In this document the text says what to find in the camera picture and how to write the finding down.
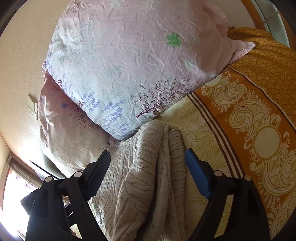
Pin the yellow orange patterned bed sheet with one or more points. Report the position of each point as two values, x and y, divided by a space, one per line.
254 115

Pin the beige wall switch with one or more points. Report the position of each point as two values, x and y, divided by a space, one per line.
33 102

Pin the floral pink pillow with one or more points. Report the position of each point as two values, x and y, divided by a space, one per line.
67 134
129 69

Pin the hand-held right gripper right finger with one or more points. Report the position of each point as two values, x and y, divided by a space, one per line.
198 176

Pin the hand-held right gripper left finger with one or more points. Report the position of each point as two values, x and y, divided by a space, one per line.
97 176

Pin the beige wall socket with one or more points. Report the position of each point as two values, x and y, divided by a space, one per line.
34 114

